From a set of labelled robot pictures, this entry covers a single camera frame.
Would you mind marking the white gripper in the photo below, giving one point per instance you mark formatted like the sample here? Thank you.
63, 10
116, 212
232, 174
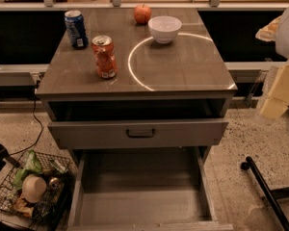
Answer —
288, 34

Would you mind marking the grey open bottom drawer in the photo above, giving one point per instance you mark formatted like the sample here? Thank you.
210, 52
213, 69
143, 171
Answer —
155, 189

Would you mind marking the orange soda can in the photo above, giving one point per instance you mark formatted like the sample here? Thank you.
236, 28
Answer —
104, 54

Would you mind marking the black wire basket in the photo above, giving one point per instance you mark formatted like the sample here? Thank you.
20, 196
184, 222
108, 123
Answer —
46, 215

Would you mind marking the grey drawer cabinet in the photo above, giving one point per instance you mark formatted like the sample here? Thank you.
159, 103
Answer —
184, 79

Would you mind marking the black chair leg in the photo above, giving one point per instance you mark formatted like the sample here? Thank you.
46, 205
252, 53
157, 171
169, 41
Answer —
272, 195

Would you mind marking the red apple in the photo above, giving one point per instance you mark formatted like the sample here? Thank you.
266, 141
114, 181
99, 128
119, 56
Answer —
142, 14

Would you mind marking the white bowl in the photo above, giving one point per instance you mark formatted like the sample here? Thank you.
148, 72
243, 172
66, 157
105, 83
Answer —
163, 28

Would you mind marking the green chip bag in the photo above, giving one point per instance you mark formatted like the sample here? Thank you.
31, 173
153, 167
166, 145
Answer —
32, 165

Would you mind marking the beige cup in basket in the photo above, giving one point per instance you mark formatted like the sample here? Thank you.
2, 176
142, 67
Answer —
33, 188

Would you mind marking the blue soda can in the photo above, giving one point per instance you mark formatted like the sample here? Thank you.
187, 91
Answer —
76, 31

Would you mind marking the grey middle drawer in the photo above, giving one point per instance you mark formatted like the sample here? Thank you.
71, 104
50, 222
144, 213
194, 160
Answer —
137, 134

